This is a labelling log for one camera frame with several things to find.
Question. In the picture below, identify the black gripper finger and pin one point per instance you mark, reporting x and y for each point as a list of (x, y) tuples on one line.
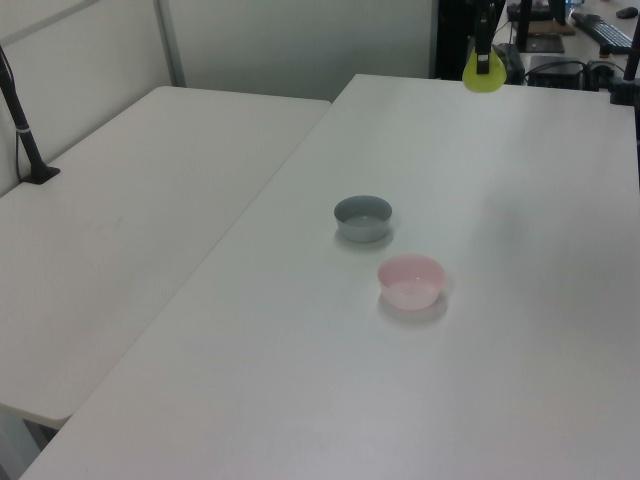
[(483, 47)]

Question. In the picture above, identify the green pear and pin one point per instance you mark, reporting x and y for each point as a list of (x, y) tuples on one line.
[(472, 82)]

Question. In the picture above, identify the grey plastic bowl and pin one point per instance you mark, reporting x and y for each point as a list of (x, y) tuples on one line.
[(362, 227)]

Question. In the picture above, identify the pink plastic bowl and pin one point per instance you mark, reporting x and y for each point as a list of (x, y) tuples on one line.
[(410, 285)]

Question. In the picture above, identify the black cabinet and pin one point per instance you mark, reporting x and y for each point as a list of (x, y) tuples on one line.
[(450, 40)]

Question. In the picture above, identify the black flat pad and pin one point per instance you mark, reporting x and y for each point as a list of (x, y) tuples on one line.
[(546, 44)]

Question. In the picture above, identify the brown board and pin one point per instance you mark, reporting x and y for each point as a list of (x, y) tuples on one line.
[(552, 26)]

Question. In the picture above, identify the black keyboard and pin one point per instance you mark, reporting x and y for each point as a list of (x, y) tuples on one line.
[(602, 30)]

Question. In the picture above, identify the black computer mouse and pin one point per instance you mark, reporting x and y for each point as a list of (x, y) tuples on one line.
[(627, 12)]

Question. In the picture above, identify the white adjacent table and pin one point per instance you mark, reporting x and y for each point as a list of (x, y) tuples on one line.
[(125, 200)]

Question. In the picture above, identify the black stand post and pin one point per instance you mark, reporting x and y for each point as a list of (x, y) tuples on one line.
[(523, 22)]

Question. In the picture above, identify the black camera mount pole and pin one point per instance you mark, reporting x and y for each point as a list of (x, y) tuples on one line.
[(627, 75), (25, 140)]

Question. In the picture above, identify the grey metal partition post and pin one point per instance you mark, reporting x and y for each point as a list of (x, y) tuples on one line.
[(170, 45)]

